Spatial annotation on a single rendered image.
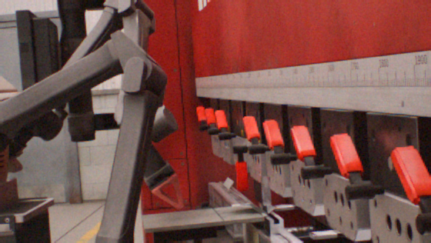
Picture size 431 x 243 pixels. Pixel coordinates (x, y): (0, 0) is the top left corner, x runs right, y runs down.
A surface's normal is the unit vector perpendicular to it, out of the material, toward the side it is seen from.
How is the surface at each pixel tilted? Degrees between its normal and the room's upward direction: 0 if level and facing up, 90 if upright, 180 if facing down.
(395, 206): 90
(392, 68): 90
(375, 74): 90
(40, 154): 90
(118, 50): 70
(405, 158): 39
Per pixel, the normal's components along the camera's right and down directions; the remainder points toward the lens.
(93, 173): -0.07, 0.06
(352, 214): -0.99, 0.08
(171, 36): 0.14, 0.04
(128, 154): -0.29, -0.26
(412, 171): 0.03, -0.75
